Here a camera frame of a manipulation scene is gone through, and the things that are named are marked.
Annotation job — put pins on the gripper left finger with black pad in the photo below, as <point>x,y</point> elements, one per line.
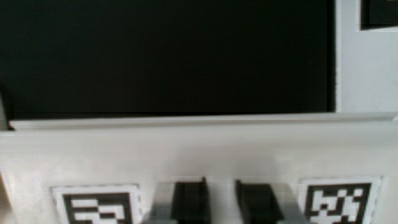
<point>181,203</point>

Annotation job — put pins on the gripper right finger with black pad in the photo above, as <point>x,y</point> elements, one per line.
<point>268,203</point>

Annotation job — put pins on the white cabinet door panel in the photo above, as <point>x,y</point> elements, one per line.
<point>83,166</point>

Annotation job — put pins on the white cabinet body box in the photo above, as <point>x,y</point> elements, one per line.
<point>367,63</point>

